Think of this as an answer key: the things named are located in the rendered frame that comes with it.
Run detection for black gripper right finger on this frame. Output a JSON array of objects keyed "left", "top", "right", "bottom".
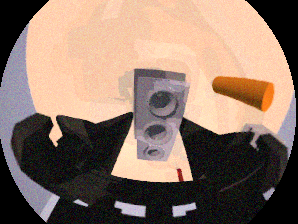
[{"left": 180, "top": 117, "right": 254, "bottom": 180}]

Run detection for orange tapered cylinder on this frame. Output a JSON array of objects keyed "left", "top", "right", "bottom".
[{"left": 212, "top": 76, "right": 275, "bottom": 113}]

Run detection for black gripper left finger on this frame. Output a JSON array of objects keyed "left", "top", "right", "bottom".
[{"left": 56, "top": 112, "right": 133, "bottom": 175}]

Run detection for red peg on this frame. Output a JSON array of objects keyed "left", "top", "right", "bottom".
[{"left": 177, "top": 169, "right": 184, "bottom": 181}]

